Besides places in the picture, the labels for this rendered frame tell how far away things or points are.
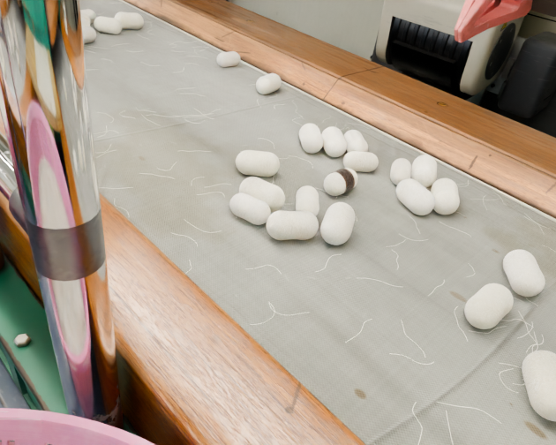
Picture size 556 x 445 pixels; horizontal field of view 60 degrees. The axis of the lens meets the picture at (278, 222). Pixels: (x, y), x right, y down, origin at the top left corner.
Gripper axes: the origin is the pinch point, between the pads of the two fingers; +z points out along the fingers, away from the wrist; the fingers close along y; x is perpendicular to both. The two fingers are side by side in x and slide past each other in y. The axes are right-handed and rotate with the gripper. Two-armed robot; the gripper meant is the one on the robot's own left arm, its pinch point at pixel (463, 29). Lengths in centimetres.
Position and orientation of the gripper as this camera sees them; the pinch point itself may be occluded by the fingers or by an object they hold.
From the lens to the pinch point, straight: 46.7
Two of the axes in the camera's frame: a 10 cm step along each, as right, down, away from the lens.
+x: 3.6, 4.0, 8.5
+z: -6.3, 7.7, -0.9
